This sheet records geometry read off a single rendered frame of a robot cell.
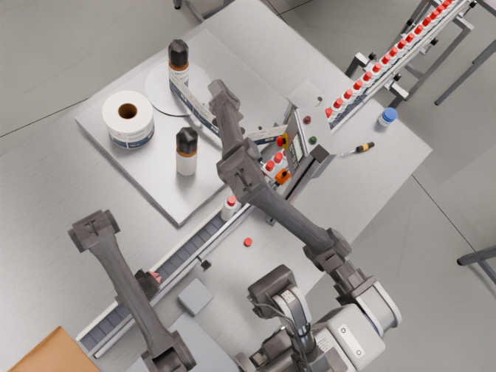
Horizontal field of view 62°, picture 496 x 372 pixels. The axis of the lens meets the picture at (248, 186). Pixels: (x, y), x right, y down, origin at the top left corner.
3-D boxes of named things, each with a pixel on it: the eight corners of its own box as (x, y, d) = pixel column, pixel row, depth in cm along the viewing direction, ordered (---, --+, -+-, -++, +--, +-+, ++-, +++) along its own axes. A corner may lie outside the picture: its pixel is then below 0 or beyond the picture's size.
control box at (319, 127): (306, 134, 146) (324, 105, 129) (319, 178, 141) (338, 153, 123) (280, 137, 144) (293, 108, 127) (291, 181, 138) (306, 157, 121)
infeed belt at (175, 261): (347, 94, 211) (350, 89, 208) (359, 105, 210) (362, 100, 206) (80, 339, 151) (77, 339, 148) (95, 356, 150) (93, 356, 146)
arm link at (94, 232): (64, 230, 87) (108, 207, 91) (66, 226, 100) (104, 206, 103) (164, 397, 95) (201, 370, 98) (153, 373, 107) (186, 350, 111)
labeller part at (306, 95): (306, 80, 174) (307, 79, 173) (325, 97, 172) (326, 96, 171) (286, 97, 169) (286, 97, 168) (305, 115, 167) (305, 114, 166)
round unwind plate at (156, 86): (180, 50, 201) (180, 49, 200) (225, 91, 196) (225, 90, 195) (131, 84, 189) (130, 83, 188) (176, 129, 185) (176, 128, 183)
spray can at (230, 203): (227, 207, 175) (233, 190, 156) (235, 217, 173) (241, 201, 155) (218, 213, 173) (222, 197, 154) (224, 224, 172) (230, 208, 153)
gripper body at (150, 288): (142, 267, 145) (130, 274, 138) (162, 288, 144) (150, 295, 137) (132, 279, 147) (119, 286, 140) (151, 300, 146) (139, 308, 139)
